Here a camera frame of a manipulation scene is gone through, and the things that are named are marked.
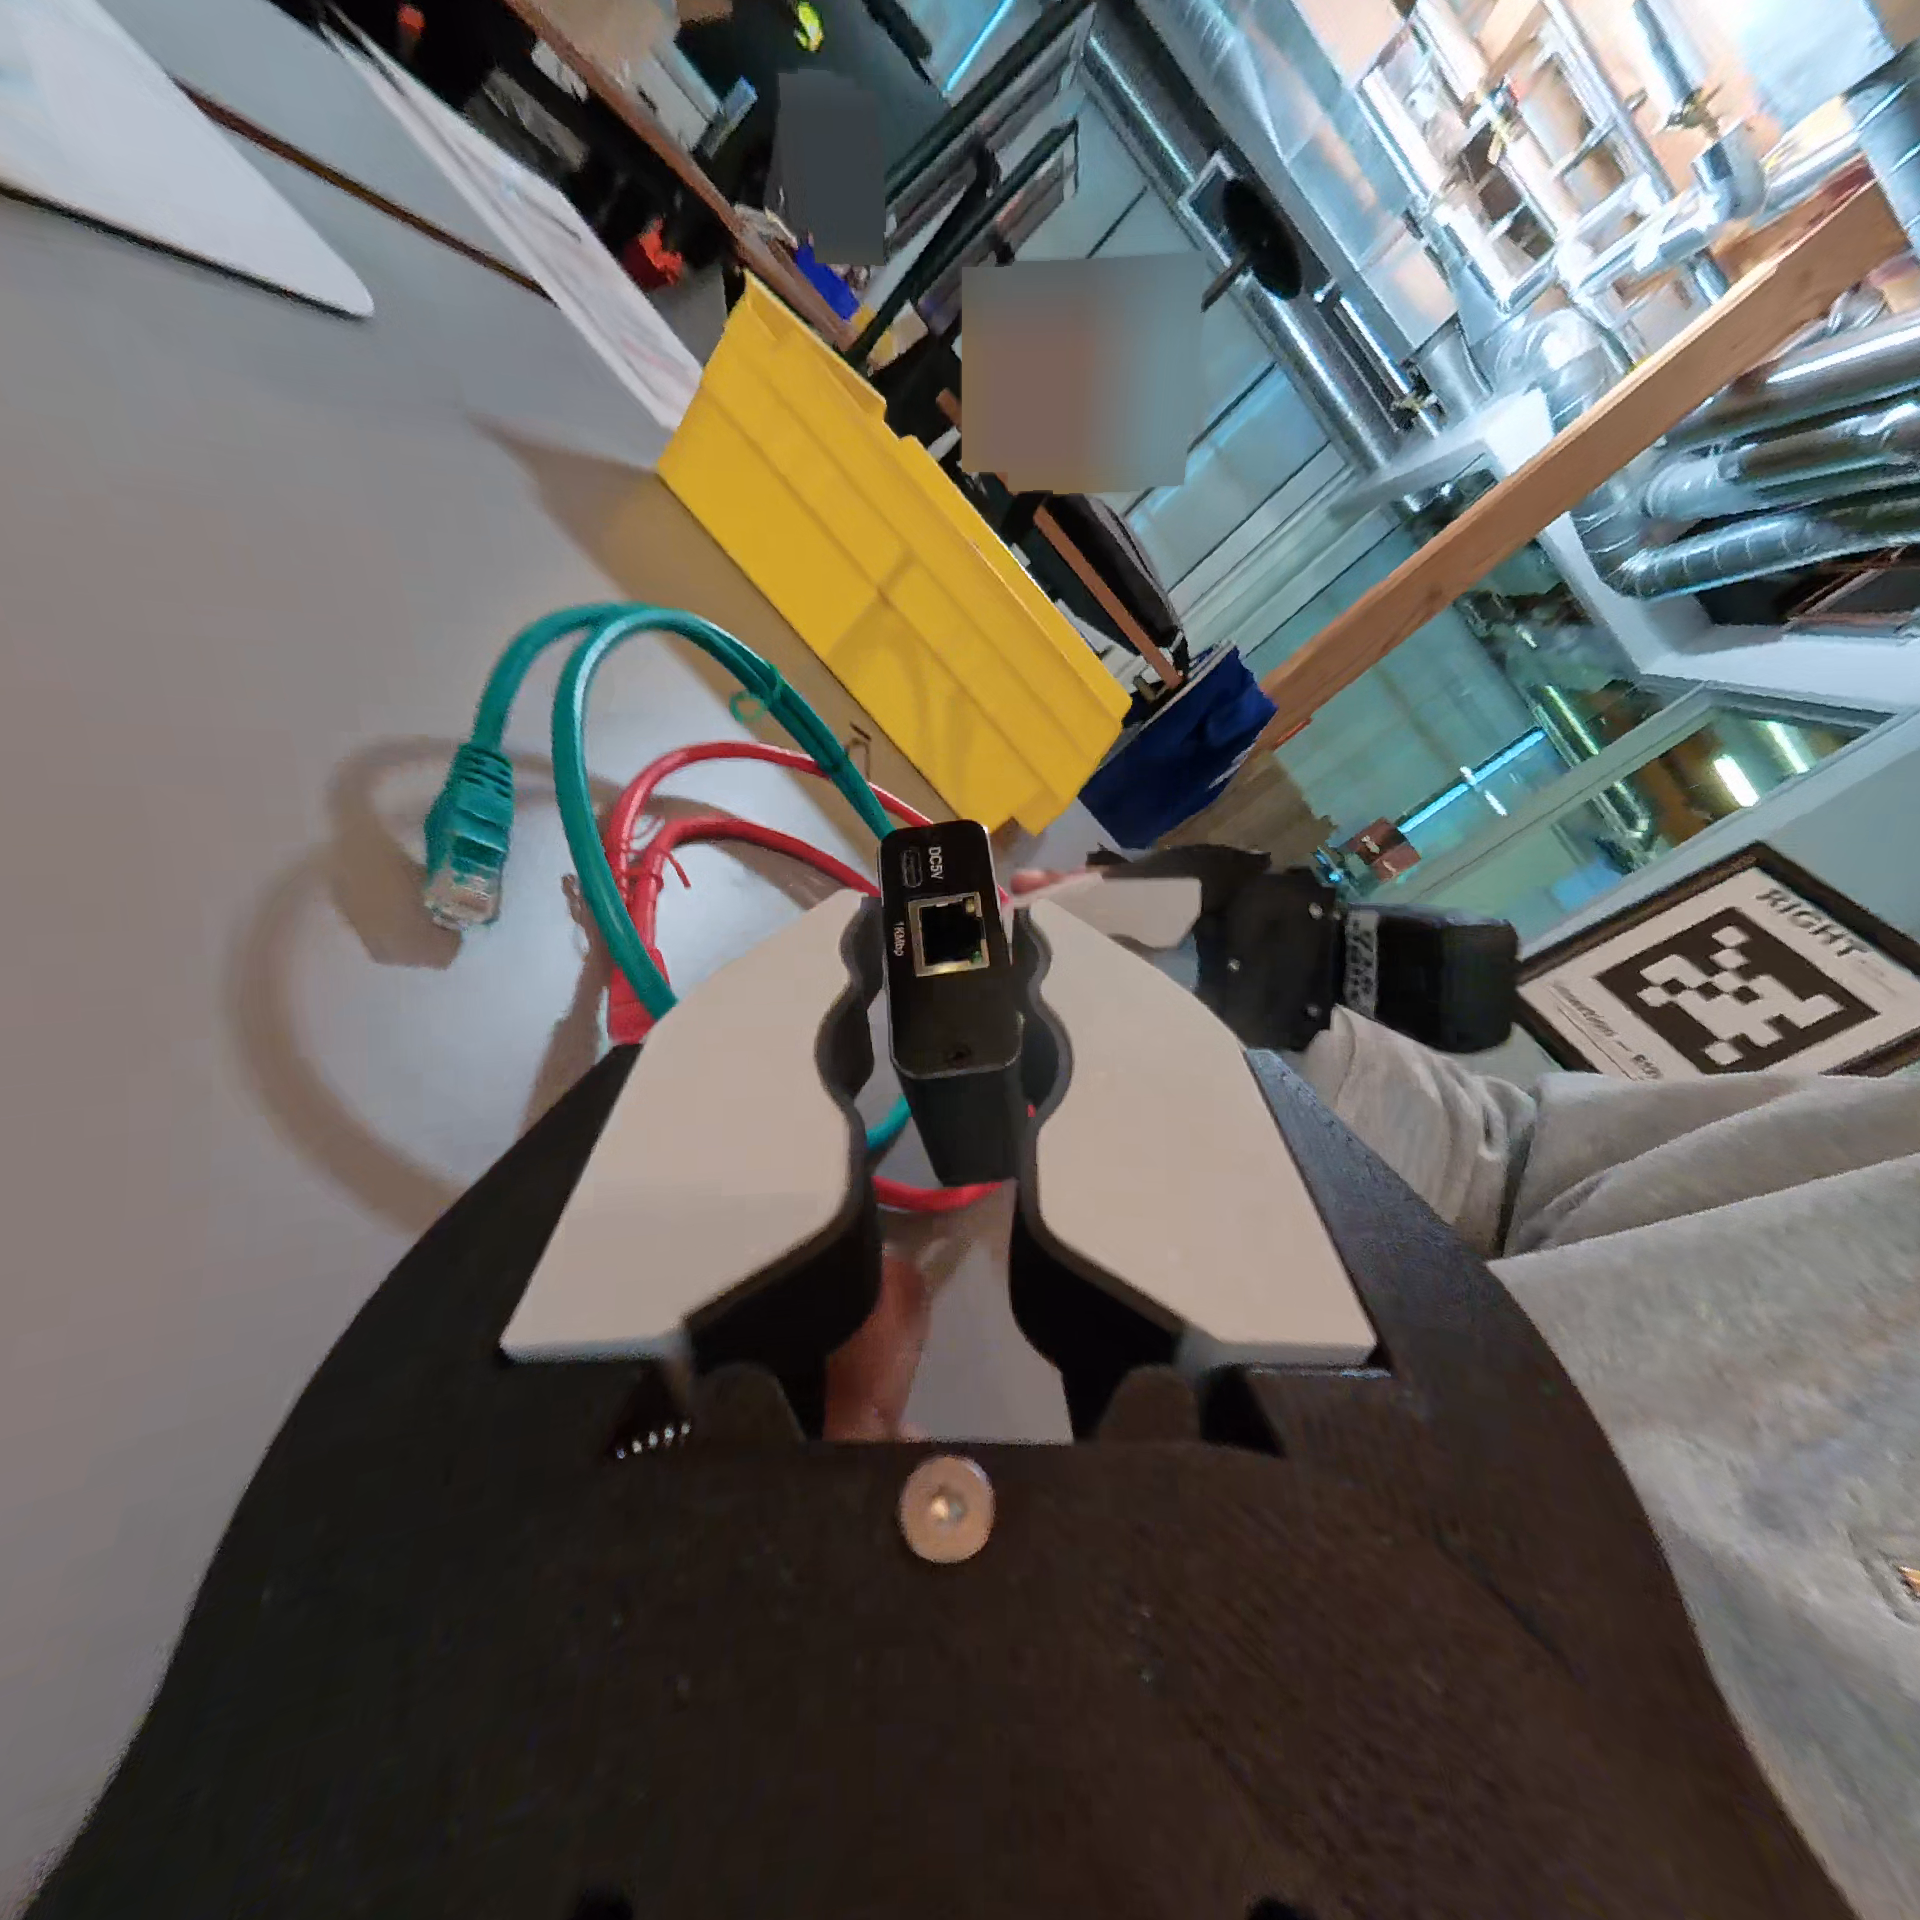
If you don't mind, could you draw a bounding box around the red network cable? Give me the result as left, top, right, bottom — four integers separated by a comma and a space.
600, 742, 1011, 1218

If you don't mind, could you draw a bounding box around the silver ventilation duct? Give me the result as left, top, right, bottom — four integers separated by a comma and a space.
1080, 0, 1517, 481

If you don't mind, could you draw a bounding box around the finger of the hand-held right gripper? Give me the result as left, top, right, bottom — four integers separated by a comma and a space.
1007, 867, 1206, 956

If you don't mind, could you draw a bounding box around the framed fiducial marker sign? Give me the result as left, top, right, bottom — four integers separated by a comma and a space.
1513, 844, 1920, 1082

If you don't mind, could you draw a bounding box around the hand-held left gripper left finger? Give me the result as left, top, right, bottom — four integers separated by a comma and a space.
494, 896, 887, 1448

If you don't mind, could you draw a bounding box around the blue cloth jacket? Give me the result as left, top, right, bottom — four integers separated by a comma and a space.
1080, 647, 1281, 855

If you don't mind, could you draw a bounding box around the green network cable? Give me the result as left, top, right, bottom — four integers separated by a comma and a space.
422, 605, 922, 1163

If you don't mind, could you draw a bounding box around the black pole with round disc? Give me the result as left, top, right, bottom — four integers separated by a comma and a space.
1218, 179, 1304, 300

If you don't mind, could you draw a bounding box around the person's right forearm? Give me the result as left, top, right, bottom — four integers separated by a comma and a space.
1299, 1008, 1546, 1258

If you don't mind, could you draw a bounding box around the laminated paper sheet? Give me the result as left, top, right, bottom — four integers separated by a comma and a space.
322, 21, 707, 432

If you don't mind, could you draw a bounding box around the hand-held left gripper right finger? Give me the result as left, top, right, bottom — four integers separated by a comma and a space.
1007, 900, 1381, 1448

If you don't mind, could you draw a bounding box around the yellow plastic bin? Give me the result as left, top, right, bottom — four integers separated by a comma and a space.
656, 273, 1138, 840

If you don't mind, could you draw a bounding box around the white folding stand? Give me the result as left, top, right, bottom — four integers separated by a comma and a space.
0, 0, 377, 321

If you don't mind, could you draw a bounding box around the black adapter box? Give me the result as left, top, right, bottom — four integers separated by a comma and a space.
874, 819, 1042, 1188

